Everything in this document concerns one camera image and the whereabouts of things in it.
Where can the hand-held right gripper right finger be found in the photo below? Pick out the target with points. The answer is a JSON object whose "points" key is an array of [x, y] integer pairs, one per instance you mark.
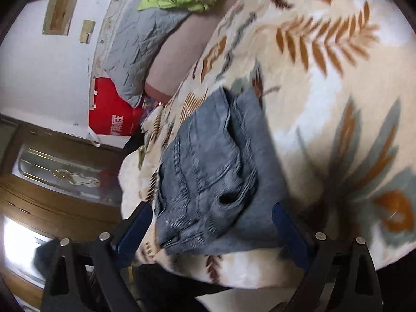
{"points": [[289, 230]]}

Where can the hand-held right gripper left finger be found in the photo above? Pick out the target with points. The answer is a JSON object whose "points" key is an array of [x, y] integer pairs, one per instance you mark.
{"points": [[135, 230]]}

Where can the blue denim pants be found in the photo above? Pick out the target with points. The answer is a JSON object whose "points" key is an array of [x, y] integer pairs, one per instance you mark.
{"points": [[214, 175]]}

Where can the white cloth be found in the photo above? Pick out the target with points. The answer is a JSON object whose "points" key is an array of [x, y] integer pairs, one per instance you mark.
{"points": [[135, 182]]}

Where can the wooden door with glass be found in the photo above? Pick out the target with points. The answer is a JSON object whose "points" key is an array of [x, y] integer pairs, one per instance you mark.
{"points": [[65, 175]]}

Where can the red shopping bag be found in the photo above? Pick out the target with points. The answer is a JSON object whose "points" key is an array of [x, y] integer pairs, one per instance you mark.
{"points": [[110, 113]]}

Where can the blue patterned cloth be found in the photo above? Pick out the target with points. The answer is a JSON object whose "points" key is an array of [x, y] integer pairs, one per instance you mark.
{"points": [[152, 107]]}

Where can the leaf print blanket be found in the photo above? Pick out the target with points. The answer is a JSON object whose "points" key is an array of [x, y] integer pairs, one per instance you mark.
{"points": [[325, 104]]}

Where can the grey quilted pillow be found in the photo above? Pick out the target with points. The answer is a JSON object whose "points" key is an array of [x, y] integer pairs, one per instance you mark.
{"points": [[136, 52]]}

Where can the pink brown sofa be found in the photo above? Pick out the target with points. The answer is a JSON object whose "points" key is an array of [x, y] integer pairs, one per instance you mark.
{"points": [[182, 52]]}

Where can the large wall patch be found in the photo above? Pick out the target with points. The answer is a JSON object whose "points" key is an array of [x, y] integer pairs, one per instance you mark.
{"points": [[60, 14]]}

